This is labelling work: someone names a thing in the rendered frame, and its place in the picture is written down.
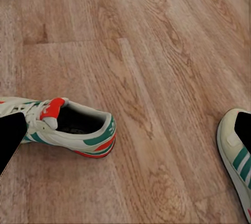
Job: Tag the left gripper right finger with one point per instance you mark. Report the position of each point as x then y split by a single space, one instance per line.
243 129

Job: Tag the gym shoe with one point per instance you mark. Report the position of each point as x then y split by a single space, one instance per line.
236 158
84 130

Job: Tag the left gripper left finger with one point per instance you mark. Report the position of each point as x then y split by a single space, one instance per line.
12 130

